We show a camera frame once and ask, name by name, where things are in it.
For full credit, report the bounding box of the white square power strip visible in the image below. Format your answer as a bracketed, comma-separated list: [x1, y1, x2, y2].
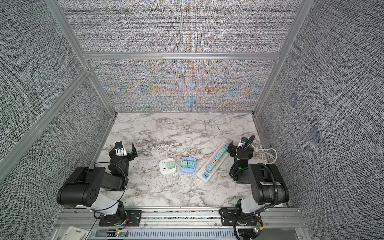
[159, 158, 177, 176]

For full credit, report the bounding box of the long white power strip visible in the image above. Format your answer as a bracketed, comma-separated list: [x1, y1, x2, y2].
[196, 142, 230, 183]

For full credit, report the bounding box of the blue square power strip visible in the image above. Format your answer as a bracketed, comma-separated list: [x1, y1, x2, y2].
[180, 157, 197, 174]

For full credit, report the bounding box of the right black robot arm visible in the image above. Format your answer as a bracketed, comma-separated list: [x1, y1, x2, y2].
[221, 138, 290, 226]

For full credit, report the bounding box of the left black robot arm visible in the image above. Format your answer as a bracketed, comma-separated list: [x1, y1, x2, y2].
[57, 142, 138, 227]

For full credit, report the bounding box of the white label box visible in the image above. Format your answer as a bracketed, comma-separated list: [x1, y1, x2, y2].
[59, 226, 91, 240]

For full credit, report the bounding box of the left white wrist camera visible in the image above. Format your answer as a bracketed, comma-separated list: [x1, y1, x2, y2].
[115, 142, 127, 157]

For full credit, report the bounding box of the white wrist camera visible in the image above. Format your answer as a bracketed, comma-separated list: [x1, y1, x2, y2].
[237, 137, 248, 148]
[115, 142, 127, 157]

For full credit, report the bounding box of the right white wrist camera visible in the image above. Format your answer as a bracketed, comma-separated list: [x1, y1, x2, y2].
[237, 137, 248, 148]

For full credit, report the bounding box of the square strip white cable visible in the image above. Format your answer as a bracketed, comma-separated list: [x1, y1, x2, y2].
[156, 142, 182, 160]

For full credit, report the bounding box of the blue strip white cable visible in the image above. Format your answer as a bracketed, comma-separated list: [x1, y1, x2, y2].
[183, 137, 194, 157]

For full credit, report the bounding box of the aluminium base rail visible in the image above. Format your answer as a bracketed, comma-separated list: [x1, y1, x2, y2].
[50, 207, 311, 240]

